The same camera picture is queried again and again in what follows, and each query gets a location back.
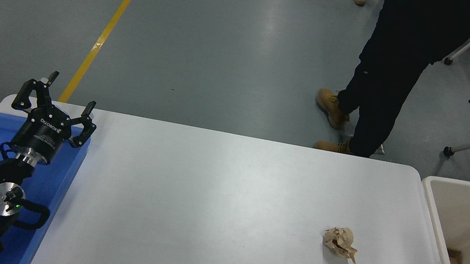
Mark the yellow floor tape line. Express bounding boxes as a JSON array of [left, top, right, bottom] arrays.
[[58, 0, 156, 115]]

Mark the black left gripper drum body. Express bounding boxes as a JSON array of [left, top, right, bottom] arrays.
[[9, 100, 77, 168]]

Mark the crumpled tan paper ball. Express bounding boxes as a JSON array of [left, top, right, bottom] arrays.
[[320, 224, 363, 264]]

